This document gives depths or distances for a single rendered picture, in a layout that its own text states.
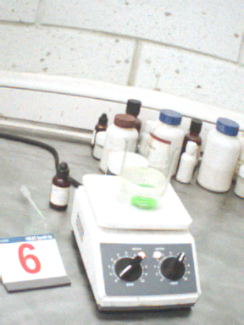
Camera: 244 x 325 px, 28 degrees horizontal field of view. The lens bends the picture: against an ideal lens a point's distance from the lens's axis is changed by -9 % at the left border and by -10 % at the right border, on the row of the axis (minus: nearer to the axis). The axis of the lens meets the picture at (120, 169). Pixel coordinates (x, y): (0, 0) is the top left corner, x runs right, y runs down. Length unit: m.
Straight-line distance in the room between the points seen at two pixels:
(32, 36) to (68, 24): 0.08
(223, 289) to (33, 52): 0.65
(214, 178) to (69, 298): 0.44
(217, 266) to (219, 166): 0.26
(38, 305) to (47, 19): 0.66
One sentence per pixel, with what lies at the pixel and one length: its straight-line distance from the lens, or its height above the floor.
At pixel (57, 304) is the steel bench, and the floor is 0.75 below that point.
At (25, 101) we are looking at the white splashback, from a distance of 1.04.
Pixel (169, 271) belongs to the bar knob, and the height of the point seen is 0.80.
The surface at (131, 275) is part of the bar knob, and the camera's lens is 0.58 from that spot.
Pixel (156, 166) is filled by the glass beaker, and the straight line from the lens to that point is 0.60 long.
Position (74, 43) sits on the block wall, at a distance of 1.04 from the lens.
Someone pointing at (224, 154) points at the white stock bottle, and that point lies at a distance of 0.91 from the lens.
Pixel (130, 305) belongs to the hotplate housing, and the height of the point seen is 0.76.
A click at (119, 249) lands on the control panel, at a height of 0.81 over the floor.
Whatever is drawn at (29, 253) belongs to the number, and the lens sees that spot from 0.61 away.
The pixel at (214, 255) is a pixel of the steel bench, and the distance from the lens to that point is 0.74.
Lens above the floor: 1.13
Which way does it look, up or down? 24 degrees down
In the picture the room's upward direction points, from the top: 12 degrees clockwise
